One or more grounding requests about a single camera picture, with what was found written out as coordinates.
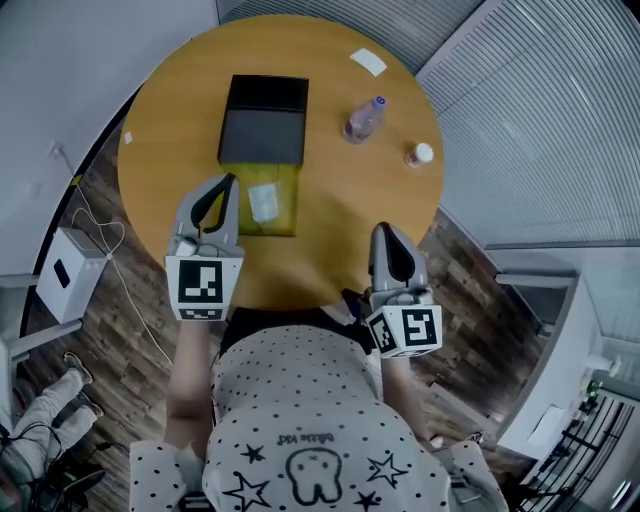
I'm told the person's right forearm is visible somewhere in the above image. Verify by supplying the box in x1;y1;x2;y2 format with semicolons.
382;354;444;446

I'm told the white desk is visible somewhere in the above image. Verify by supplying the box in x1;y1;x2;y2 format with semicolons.
494;274;640;461

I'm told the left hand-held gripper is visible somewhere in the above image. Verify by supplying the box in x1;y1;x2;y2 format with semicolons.
164;173;245;324

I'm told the white power cable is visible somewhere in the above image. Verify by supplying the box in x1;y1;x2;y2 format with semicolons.
59;149;174;366

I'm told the small white-capped jar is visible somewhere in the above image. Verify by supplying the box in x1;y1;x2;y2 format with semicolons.
403;142;435;169

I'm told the white metal desk frame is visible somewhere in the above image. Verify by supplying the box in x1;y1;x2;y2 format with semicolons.
0;272;84;371

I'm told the person's left forearm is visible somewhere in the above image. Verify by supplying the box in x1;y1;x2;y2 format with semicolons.
164;319;222;446

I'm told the white box appliance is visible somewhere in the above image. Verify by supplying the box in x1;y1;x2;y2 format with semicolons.
37;227;109;325

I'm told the white paper sheet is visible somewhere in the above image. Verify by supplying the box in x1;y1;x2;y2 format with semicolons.
349;48;389;77

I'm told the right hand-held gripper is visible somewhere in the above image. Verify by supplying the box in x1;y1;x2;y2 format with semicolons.
364;222;444;359

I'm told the black box with yellow tray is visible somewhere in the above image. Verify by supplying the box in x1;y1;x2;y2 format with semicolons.
216;74;310;237

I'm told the white dotted star-print shirt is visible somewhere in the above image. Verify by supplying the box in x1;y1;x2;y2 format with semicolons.
129;324;506;512

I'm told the clear plastic water bottle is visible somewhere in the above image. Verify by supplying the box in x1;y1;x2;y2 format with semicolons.
342;95;389;145

